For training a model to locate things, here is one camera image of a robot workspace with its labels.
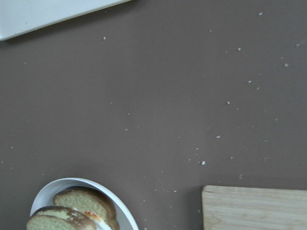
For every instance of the bread slice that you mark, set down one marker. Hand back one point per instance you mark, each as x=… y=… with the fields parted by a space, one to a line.
x=59 y=218
x=85 y=198

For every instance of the cream rabbit tray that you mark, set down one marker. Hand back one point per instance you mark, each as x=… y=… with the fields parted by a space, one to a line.
x=18 y=17

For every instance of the fried egg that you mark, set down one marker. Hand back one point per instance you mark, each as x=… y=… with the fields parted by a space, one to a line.
x=99 y=222

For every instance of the white plate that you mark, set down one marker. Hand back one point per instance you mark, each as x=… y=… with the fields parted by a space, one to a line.
x=45 y=198

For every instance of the wooden cutting board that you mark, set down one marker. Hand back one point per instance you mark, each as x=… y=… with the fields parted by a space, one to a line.
x=242 y=208

